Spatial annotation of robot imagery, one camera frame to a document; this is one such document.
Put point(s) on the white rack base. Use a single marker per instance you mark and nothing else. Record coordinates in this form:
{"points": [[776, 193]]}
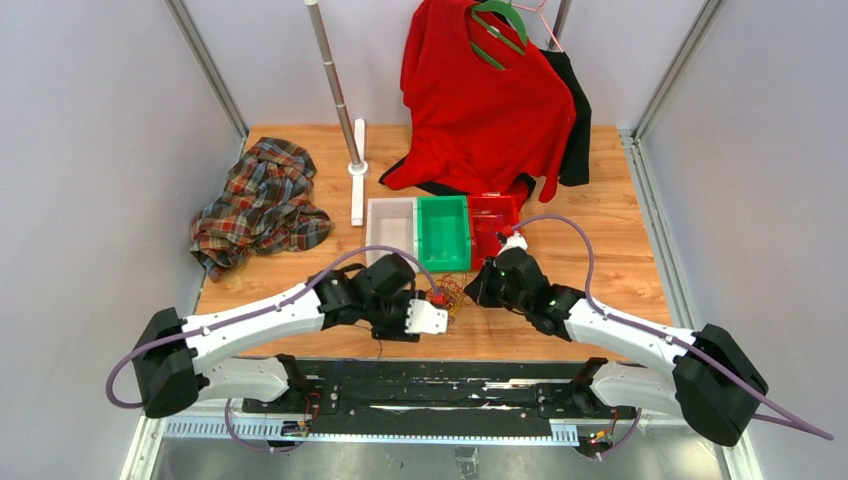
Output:
{"points": [[358, 170]]}

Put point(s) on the green clothes hanger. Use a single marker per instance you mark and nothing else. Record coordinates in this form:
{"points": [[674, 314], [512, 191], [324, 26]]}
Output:
{"points": [[502, 21]]}

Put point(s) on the red t-shirt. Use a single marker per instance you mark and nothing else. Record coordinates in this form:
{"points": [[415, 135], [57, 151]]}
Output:
{"points": [[474, 129]]}

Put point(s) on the green plastic bin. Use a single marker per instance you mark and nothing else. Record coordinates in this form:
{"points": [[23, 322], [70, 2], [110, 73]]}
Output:
{"points": [[444, 235]]}

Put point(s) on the red plastic bin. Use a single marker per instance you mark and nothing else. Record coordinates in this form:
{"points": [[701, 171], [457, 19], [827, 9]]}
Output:
{"points": [[489, 215]]}

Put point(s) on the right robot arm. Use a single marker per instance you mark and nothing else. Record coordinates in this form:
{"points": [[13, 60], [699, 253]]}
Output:
{"points": [[703, 377]]}

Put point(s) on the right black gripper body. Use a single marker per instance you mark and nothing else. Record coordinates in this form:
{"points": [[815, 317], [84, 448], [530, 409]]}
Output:
{"points": [[492, 291]]}

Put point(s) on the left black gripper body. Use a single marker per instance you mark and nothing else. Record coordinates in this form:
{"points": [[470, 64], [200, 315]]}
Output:
{"points": [[388, 317]]}

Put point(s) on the pink clothes hanger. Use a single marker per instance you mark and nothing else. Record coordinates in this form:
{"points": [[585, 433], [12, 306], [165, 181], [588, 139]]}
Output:
{"points": [[539, 16]]}

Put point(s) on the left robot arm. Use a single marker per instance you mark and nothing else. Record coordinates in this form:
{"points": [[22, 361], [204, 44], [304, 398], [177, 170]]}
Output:
{"points": [[184, 360]]}

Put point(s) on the black t-shirt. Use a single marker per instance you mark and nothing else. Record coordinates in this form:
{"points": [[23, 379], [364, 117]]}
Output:
{"points": [[575, 166]]}

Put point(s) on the white plastic bin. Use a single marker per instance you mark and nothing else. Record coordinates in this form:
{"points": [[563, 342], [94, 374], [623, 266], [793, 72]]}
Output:
{"points": [[393, 222]]}

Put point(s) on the plaid flannel shirt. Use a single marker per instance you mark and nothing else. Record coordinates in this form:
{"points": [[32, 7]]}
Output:
{"points": [[265, 208]]}

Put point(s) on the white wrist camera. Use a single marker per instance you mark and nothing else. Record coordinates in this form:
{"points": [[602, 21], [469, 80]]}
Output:
{"points": [[423, 317], [514, 240]]}

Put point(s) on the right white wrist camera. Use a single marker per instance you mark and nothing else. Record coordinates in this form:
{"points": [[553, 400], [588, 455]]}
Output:
{"points": [[514, 240]]}

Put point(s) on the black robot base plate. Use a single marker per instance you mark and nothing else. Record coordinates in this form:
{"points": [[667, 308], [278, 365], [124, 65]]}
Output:
{"points": [[439, 398]]}

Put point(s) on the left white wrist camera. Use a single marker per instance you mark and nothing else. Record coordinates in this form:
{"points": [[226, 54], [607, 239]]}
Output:
{"points": [[423, 317]]}

